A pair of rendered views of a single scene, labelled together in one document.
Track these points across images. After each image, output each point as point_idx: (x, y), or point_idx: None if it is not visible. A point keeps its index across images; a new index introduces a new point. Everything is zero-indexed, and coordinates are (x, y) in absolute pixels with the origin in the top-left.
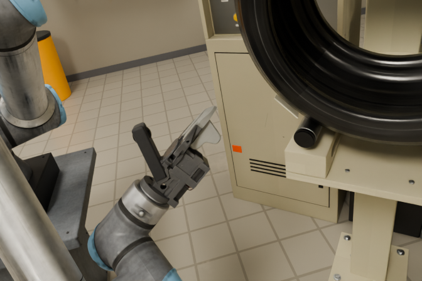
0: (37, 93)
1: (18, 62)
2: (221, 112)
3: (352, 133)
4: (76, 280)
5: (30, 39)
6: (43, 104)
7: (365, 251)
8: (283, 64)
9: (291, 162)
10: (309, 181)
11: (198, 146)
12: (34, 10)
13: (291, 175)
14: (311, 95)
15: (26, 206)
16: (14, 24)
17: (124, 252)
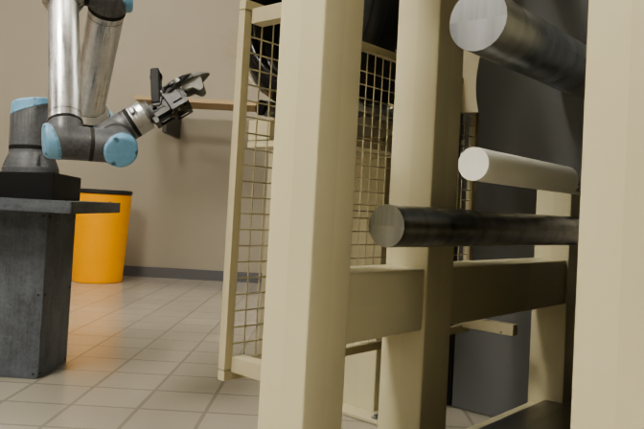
0: (102, 82)
1: (103, 33)
2: (267, 223)
3: None
4: (79, 108)
5: (118, 19)
6: (100, 103)
7: (355, 357)
8: (253, 48)
9: (251, 129)
10: (260, 146)
11: (187, 88)
12: None
13: (250, 143)
14: (264, 67)
15: (75, 63)
16: None
17: (110, 124)
